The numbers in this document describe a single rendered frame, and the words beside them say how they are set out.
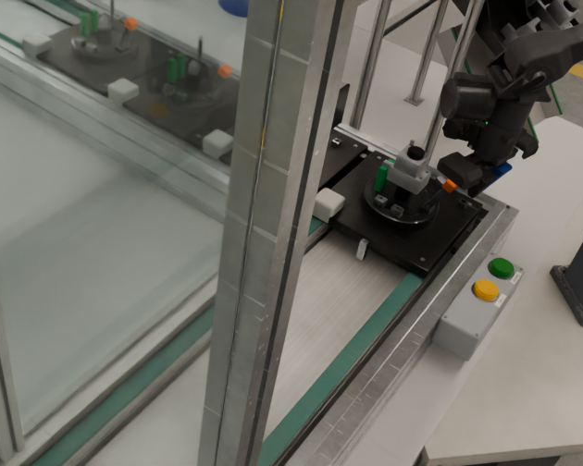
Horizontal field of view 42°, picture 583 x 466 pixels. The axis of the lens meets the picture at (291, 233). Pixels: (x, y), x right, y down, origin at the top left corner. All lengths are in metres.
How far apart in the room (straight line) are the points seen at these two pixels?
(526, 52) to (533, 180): 0.71
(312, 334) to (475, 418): 0.29
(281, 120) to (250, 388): 0.17
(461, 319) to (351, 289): 0.19
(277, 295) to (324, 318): 0.87
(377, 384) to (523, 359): 0.35
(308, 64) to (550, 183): 1.54
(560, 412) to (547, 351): 0.13
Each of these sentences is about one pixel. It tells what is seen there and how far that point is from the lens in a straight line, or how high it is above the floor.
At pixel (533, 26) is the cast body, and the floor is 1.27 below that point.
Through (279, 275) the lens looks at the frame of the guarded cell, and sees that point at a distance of 0.35.
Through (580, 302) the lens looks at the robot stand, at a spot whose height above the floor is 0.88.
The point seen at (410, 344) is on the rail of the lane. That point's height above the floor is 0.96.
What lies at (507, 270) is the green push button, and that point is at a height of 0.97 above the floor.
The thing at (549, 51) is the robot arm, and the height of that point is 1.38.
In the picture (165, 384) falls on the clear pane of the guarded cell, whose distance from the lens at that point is 0.34.
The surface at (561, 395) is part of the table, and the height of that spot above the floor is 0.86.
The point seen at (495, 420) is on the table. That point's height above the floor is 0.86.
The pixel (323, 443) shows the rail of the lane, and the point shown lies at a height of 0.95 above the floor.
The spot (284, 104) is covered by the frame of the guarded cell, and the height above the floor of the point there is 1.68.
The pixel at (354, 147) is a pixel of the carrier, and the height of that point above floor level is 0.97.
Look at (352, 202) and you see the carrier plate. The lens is 1.37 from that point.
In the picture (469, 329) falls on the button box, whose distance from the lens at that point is 1.23.
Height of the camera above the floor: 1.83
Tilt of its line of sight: 42 degrees down
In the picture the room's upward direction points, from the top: 11 degrees clockwise
